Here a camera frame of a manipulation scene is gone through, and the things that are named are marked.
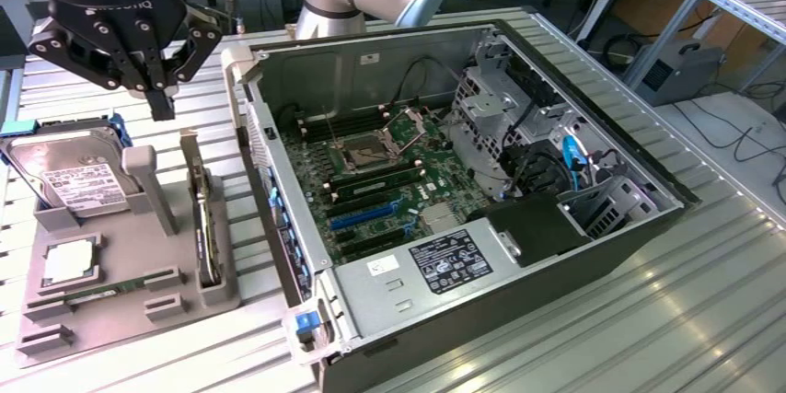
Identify blue plastic disk carrier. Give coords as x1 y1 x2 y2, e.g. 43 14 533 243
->
0 108 136 173

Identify silver hard disk with label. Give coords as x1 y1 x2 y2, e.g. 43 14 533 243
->
0 131 133 220

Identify black RAM slot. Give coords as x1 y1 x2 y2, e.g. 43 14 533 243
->
301 116 392 140
298 110 389 133

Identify CPU socket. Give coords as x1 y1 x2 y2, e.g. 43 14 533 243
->
333 133 401 174

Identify metal socket cover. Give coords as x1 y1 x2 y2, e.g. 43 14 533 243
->
380 106 432 156

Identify RAM stick with white label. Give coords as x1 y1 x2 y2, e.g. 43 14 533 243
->
333 173 420 197

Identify CPU chip with silver lid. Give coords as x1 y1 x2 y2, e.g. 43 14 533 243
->
38 238 102 284

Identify blue expansion slot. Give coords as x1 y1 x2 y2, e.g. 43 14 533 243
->
328 202 401 231

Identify green motherboard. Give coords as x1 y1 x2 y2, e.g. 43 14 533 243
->
280 105 493 266

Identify metal drive cage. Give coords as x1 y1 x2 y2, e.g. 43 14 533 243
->
452 28 557 160

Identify black expansion slot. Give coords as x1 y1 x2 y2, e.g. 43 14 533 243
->
334 225 410 249
340 237 414 260

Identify green RAM stick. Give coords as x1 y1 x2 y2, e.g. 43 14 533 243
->
59 272 158 307

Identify small silver chipset heatsink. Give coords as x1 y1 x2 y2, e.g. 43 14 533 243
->
418 206 460 234

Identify gray parts rack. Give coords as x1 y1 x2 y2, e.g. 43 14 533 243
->
10 144 244 370

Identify gray power supply with label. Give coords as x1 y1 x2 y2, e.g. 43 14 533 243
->
316 216 524 340

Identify blue case latch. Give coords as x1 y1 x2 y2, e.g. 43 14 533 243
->
292 312 321 344

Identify black plastic air shroud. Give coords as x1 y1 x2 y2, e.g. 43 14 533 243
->
466 191 595 269

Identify black open PC case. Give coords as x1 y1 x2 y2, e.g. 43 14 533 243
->
220 17 701 393

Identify black round wire in case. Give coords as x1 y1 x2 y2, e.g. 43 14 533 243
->
390 55 462 108

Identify graphics card with metal bracket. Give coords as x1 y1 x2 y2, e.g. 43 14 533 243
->
178 128 225 289

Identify blue flat SATA wire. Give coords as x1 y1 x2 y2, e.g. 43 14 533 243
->
560 133 585 192

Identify coiled black cable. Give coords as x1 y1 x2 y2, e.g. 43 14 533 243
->
603 32 643 66

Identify gray box device with handle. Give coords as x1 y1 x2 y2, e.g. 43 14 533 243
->
636 40 727 108

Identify aluminium profile frame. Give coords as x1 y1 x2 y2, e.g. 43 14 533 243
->
624 0 786 96

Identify black cable on side table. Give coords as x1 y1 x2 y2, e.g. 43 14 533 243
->
671 97 786 169

